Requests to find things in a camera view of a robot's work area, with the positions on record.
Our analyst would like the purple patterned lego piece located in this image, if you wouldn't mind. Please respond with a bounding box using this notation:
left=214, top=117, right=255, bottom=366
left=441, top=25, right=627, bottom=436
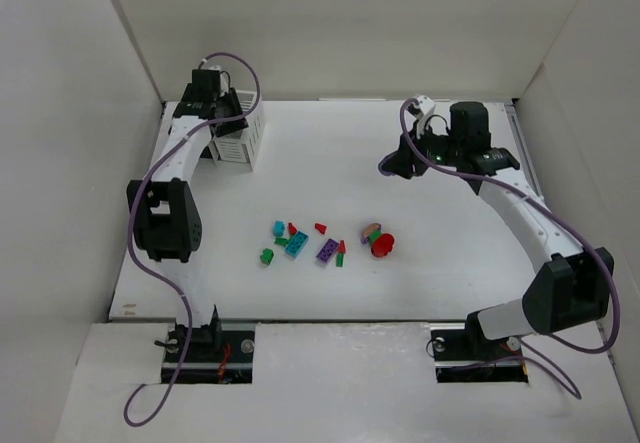
left=360, top=223, right=381, bottom=244

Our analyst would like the red flower lego piece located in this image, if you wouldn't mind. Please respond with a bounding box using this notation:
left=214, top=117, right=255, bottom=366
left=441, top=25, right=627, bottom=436
left=370, top=233, right=395, bottom=258

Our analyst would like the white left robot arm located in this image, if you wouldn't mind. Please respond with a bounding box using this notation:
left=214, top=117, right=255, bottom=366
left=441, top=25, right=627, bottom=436
left=126, top=66, right=259, bottom=341

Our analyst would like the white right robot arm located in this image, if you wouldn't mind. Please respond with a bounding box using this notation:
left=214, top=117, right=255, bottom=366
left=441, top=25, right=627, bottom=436
left=378, top=96, right=620, bottom=349

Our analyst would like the white slotted container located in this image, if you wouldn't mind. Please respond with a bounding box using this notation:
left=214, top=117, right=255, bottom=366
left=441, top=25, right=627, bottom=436
left=209, top=99, right=266, bottom=171

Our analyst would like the purple flat lego brick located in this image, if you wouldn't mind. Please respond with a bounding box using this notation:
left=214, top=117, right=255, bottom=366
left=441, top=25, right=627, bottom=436
left=316, top=238, right=339, bottom=264

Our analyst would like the teal flat lego brick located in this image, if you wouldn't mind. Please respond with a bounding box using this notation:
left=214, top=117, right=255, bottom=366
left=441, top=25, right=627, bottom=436
left=285, top=230, right=309, bottom=258

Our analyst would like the small teal lego piece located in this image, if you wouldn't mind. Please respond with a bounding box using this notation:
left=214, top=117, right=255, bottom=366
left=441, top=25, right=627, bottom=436
left=272, top=221, right=285, bottom=237

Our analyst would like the small green flat lego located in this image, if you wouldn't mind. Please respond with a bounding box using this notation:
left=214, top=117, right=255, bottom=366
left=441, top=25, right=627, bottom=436
left=274, top=237, right=289, bottom=247

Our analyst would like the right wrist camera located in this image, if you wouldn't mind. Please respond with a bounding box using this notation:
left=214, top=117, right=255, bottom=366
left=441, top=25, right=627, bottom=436
left=407, top=95, right=436, bottom=139

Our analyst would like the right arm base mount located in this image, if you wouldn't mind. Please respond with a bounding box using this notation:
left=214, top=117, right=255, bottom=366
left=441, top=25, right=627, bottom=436
left=425, top=322, right=529, bottom=384

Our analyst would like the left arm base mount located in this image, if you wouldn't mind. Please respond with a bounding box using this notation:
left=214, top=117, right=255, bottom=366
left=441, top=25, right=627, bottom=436
left=175, top=320, right=256, bottom=385

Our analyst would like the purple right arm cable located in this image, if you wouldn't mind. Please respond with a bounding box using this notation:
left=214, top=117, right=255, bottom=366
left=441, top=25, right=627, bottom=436
left=377, top=97, right=622, bottom=401

